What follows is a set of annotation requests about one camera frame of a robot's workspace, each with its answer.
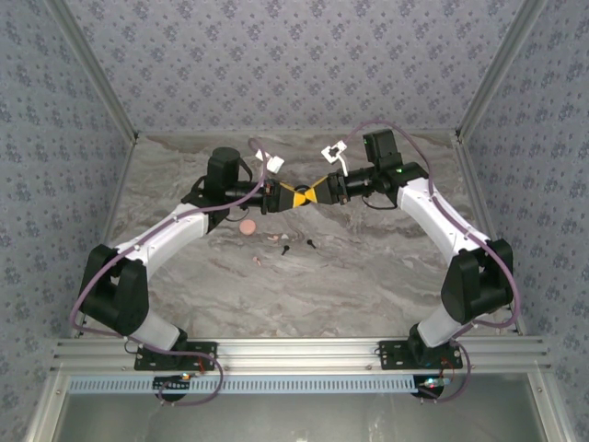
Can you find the aluminium side rail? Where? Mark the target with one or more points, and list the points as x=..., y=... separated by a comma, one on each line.
x=120, y=184
x=481, y=202

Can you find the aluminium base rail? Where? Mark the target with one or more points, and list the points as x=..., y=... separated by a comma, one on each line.
x=299, y=354

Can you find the aluminium frame post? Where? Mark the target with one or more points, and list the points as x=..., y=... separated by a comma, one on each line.
x=500, y=69
x=95, y=69

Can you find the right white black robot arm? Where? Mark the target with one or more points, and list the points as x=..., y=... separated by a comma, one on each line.
x=432, y=216

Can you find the right aluminium side rail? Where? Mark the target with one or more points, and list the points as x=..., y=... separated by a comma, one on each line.
x=481, y=202

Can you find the black controller board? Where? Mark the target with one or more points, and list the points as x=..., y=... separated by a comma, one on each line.
x=430, y=386
x=172, y=383

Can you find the right black controller board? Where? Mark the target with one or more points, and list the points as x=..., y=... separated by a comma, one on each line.
x=430, y=386

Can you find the right aluminium frame post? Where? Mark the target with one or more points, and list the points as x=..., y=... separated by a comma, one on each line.
x=500, y=69

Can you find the left aluminium frame post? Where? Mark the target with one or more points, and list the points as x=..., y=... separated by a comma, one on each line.
x=95, y=69

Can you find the black screw right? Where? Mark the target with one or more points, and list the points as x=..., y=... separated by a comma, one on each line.
x=311, y=243

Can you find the left aluminium side rail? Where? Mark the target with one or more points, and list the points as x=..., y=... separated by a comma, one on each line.
x=120, y=184

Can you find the pink earbud charging case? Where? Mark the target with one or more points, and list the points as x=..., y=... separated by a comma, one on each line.
x=248, y=227

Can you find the grey metal panel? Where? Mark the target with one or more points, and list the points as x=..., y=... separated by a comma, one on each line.
x=299, y=419

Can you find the small black earbud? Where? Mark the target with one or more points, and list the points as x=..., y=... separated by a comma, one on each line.
x=285, y=250

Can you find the left black controller board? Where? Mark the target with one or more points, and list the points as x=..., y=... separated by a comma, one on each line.
x=172, y=383

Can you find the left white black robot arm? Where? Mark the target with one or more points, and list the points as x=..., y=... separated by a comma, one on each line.
x=161, y=237

